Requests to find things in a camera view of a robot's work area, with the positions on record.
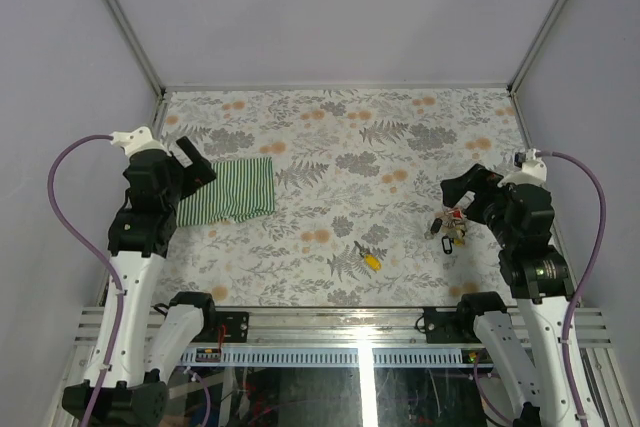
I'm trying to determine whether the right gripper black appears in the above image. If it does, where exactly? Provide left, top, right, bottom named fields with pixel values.
left=440, top=162, right=516, bottom=246

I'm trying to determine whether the large metal keyring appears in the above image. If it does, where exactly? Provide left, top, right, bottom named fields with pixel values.
left=424, top=207, right=468, bottom=246

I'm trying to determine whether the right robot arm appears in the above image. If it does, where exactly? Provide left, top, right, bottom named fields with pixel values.
left=441, top=160, right=604, bottom=426

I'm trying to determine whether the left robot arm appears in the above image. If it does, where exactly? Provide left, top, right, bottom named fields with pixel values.
left=62, top=127, right=219, bottom=426

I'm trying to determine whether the key with black tag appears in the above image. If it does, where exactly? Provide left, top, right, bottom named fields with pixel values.
left=441, top=236, right=453, bottom=255

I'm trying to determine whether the green striped cloth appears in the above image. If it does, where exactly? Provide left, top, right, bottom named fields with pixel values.
left=177, top=157, right=276, bottom=227

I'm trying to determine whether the floral table mat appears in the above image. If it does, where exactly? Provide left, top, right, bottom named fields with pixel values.
left=153, top=88, right=524, bottom=307

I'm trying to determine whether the key with yellow tag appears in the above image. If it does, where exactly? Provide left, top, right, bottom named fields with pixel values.
left=354, top=241, right=382, bottom=272

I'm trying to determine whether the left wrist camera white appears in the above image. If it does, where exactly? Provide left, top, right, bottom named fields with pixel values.
left=110, top=126, right=169, bottom=158

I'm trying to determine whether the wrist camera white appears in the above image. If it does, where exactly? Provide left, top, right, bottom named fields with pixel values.
left=110, top=126, right=169, bottom=158
left=499, top=149, right=547, bottom=187

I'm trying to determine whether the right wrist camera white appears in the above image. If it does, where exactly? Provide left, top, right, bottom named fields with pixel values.
left=499, top=149, right=547, bottom=187

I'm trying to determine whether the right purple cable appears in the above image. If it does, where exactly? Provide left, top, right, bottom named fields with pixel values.
left=542, top=149, right=609, bottom=427

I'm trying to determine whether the purple cable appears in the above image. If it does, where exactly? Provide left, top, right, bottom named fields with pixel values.
left=47, top=134, right=125, bottom=427
left=542, top=149, right=609, bottom=427

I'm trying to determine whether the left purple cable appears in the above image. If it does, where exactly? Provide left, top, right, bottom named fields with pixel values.
left=47, top=134, right=125, bottom=427

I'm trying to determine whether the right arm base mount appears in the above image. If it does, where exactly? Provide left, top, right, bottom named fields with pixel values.
left=414, top=307, right=478, bottom=345

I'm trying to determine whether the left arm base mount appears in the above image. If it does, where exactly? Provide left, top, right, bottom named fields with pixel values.
left=213, top=311, right=250, bottom=344

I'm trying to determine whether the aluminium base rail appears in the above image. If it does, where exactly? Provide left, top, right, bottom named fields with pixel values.
left=73, top=307, right=613, bottom=349

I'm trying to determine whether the slotted cable duct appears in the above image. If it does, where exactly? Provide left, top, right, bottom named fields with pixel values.
left=180, top=347, right=467, bottom=368

